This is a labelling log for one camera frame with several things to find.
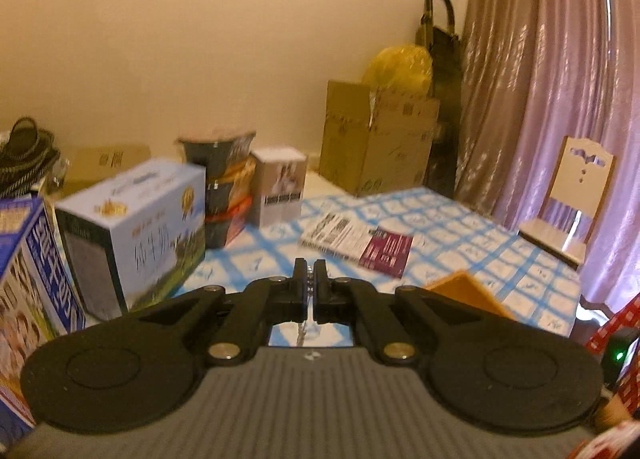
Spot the pink shiny curtain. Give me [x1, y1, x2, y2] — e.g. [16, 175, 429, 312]
[457, 0, 640, 310]

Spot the large cardboard box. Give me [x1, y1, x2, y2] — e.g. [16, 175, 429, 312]
[319, 80, 441, 197]

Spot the white and maroon book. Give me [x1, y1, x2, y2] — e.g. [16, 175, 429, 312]
[299, 212, 415, 280]

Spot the wooden chair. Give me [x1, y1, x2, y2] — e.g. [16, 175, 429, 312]
[517, 135, 617, 270]

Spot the light blue cow milk box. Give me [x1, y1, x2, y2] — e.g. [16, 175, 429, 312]
[55, 158, 208, 322]

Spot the golden plastic tray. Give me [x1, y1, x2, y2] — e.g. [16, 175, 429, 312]
[422, 271, 516, 322]

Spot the silver pearl chain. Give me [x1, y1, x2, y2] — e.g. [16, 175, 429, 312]
[295, 264, 321, 347]

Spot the flat cardboard box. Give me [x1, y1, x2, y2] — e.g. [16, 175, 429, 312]
[60, 144, 152, 197]

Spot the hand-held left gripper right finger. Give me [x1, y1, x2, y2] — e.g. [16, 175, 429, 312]
[313, 259, 481, 367]

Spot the dark blue milk carton box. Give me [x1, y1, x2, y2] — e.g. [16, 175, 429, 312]
[0, 196, 86, 445]

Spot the red patterned clothing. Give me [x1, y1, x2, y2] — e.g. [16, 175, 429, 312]
[570, 289, 640, 459]

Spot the black folding cart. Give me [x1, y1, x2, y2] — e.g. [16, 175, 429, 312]
[417, 0, 463, 200]

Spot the yellow plastic bag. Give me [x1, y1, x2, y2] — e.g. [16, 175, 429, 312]
[362, 42, 433, 100]

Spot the white product box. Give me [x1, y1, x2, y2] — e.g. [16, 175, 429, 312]
[248, 146, 308, 227]

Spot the blue checked tablecloth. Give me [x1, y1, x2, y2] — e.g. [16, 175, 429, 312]
[125, 186, 583, 347]

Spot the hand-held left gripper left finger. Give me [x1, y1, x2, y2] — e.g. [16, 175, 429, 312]
[137, 257, 311, 367]

